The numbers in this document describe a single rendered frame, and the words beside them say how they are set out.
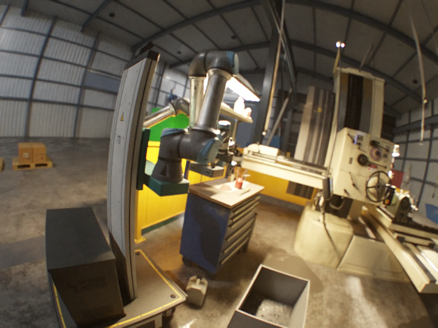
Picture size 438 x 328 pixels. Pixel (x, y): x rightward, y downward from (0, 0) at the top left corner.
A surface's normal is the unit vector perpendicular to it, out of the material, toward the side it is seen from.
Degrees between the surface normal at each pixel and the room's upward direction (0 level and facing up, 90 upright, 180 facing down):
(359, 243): 90
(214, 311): 0
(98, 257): 0
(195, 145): 80
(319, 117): 90
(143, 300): 0
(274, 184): 90
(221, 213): 90
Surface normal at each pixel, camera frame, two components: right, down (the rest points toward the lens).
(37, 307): 0.19, -0.97
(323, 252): -0.45, 0.05
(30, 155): 0.88, 0.24
